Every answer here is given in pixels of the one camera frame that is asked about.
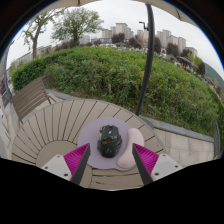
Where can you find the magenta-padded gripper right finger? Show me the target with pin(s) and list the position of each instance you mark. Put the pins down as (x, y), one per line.
(146, 159)

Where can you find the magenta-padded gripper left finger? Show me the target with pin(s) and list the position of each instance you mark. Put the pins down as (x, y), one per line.
(76, 159)

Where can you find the black computer mouse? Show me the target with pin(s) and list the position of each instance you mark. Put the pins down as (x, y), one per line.
(109, 141)

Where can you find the lilac mouse pad with wrist rest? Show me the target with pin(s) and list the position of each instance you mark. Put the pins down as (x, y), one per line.
(90, 136)

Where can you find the grey slatted outdoor chair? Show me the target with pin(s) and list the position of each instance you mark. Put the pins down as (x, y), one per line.
(28, 98)

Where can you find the green hedge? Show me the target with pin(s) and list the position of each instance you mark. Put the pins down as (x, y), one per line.
(100, 73)

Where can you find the beige patio umbrella with pole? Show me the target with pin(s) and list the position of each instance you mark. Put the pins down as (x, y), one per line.
(146, 60)

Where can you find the distant high-rise buildings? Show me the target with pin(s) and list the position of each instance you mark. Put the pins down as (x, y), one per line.
(120, 30)

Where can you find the thin-crowned leaning tree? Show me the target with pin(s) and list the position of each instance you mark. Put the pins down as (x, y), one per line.
(35, 31)

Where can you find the round-crowned green tree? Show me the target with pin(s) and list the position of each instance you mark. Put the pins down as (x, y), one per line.
(77, 24)

